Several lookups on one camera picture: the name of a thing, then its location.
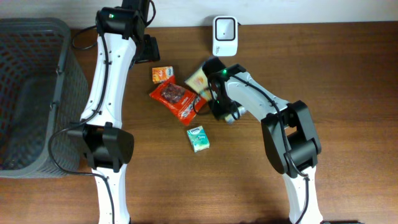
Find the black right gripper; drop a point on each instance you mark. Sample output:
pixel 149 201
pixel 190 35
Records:
pixel 219 111

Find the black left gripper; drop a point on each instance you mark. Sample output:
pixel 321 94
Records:
pixel 149 50

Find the orange tissue pack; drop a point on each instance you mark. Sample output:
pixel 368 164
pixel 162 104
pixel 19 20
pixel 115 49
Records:
pixel 163 74

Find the red snack bag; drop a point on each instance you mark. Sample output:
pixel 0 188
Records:
pixel 181 102

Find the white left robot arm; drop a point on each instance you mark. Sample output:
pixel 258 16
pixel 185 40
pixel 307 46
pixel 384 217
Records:
pixel 107 148

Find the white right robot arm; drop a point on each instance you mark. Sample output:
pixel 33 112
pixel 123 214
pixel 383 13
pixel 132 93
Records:
pixel 290 138

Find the white barcode scanner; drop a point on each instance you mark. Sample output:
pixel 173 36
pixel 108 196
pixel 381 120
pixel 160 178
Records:
pixel 225 36

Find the green tissue pack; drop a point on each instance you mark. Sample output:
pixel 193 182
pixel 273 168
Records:
pixel 198 139

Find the grey plastic basket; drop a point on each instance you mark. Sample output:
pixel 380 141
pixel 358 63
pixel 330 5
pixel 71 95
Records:
pixel 43 89

